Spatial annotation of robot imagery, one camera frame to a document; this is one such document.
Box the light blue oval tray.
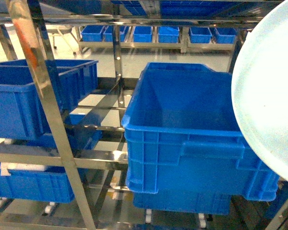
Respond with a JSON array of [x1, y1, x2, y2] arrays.
[[231, 0, 288, 181]]

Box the large blue crate on shelf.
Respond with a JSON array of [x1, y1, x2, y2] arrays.
[[122, 62, 279, 201]]

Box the blue crate left shelf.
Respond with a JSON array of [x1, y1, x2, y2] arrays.
[[0, 59, 98, 140]]

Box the small blue bin far row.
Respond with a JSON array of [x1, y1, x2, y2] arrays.
[[212, 28, 237, 44], [189, 27, 212, 44], [158, 26, 180, 43], [103, 26, 129, 42], [133, 26, 153, 43], [81, 25, 105, 42]]

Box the blue crate under large crate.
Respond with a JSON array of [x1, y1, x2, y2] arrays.
[[133, 190, 231, 215]]

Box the blue crate lower left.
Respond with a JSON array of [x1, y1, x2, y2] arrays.
[[0, 166, 75, 203]]

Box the stainless steel shelf frame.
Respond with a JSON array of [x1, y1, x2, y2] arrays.
[[0, 0, 288, 230]]

